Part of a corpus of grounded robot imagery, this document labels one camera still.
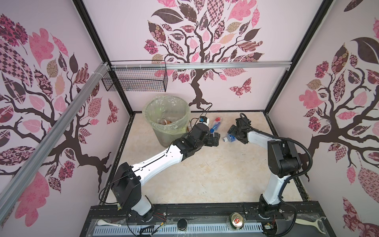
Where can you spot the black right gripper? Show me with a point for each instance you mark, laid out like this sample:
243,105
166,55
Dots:
234,131

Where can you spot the white spoon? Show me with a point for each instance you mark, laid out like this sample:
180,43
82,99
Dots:
102,222

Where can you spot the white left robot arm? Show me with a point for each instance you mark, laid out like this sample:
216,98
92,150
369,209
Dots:
129,179

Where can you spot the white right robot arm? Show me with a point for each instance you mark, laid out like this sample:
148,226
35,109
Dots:
282,159

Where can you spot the clear bottle pink blue label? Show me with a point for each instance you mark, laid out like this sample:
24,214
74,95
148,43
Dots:
216,124

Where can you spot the grey mesh waste bin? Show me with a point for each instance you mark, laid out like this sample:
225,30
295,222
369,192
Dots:
168,130

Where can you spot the aluminium rail back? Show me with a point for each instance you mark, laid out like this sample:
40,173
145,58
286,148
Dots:
224,65

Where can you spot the white peeler tool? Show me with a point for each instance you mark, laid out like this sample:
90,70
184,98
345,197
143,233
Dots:
317,224

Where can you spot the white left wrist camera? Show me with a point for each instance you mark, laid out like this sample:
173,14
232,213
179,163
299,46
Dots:
204,119

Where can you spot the aluminium rail left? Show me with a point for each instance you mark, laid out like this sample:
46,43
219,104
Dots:
24,176

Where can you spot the small bottle blue label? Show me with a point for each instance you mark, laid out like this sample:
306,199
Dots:
229,138

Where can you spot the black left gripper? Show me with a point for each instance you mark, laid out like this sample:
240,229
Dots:
210,142

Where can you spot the black wire wall basket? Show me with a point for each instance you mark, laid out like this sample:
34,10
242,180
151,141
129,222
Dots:
137,75

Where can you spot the aluminium rail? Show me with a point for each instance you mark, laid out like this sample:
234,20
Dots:
224,65
24,176

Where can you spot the tin can on base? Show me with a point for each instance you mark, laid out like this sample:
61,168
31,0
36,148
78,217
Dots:
235,221

